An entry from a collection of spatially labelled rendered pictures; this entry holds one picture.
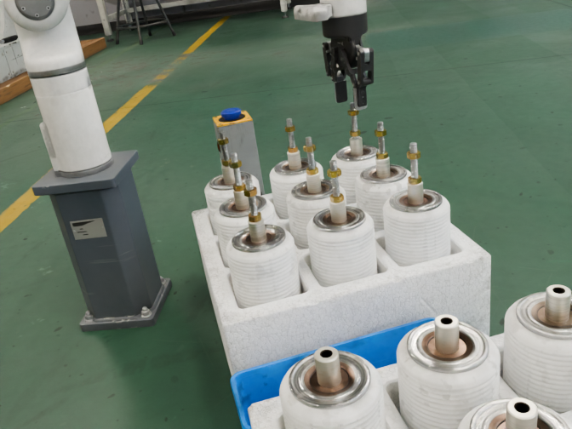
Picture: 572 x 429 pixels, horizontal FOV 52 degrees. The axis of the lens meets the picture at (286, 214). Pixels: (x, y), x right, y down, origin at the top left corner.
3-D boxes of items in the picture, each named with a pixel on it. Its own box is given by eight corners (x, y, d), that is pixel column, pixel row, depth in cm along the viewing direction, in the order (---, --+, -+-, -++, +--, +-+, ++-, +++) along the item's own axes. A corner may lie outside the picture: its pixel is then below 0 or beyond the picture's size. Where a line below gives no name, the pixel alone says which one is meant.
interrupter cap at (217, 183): (220, 174, 106) (219, 171, 106) (258, 174, 104) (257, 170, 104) (203, 191, 100) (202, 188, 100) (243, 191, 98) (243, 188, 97)
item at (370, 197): (387, 249, 109) (381, 159, 102) (429, 266, 102) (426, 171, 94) (351, 271, 104) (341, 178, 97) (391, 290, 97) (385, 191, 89)
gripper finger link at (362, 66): (356, 48, 93) (354, 83, 97) (362, 53, 92) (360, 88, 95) (370, 46, 94) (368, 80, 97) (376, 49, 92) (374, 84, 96)
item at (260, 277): (233, 355, 88) (210, 250, 80) (267, 318, 95) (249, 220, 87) (288, 371, 83) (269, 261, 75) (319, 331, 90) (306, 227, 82)
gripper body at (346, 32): (376, 7, 94) (380, 65, 97) (351, 4, 101) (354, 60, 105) (335, 14, 91) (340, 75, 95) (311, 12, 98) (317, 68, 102)
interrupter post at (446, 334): (441, 359, 55) (440, 331, 53) (429, 345, 57) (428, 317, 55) (465, 353, 55) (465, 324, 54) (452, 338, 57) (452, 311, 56)
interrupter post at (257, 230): (247, 243, 81) (243, 222, 79) (256, 235, 83) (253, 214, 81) (261, 246, 80) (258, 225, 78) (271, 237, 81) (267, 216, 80)
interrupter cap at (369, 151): (386, 154, 104) (386, 151, 104) (351, 166, 101) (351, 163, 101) (362, 145, 110) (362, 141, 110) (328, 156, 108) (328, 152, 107)
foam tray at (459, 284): (244, 427, 84) (222, 325, 76) (208, 290, 118) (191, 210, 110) (489, 355, 90) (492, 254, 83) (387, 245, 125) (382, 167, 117)
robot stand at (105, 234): (80, 332, 111) (30, 187, 98) (105, 289, 124) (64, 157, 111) (154, 326, 109) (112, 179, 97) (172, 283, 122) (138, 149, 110)
